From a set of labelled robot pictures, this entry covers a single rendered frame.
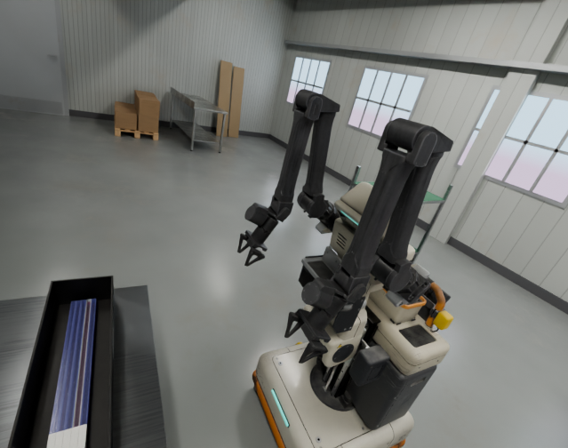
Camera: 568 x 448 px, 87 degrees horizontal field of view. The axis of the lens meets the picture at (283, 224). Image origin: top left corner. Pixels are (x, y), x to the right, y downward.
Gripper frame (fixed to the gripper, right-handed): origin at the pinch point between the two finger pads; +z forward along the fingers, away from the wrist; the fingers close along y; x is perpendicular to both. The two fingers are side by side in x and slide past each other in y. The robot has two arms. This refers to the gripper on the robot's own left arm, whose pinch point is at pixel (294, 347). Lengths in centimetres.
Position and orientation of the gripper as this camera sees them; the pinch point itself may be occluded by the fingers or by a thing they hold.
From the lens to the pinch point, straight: 89.5
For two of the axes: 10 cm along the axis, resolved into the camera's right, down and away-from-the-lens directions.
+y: 4.3, 4.8, -7.6
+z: -5.9, 7.9, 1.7
